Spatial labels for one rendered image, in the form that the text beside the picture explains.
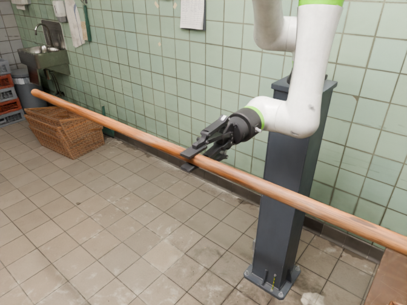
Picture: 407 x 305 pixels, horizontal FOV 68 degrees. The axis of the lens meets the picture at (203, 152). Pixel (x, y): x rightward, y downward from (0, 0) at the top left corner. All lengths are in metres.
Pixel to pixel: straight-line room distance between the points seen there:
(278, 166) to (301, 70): 0.64
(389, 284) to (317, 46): 0.94
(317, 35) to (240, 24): 1.24
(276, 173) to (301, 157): 0.16
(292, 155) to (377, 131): 0.65
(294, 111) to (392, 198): 1.26
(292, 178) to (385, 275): 0.51
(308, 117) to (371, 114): 1.00
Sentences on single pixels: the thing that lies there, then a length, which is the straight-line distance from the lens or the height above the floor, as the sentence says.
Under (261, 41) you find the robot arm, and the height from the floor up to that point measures 1.37.
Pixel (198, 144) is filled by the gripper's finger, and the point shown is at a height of 1.23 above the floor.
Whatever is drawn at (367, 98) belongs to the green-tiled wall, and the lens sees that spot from 1.85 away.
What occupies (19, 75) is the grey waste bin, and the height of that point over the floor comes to 0.54.
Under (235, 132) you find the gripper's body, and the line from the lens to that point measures 0.85.
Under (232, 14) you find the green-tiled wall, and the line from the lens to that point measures 2.12.
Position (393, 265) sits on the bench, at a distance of 1.49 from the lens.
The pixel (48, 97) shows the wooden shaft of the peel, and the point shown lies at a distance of 1.24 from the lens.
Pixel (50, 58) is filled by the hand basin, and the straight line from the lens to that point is 3.85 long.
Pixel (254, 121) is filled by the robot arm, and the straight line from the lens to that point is 0.88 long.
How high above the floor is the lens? 1.58
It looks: 30 degrees down
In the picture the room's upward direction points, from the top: straight up
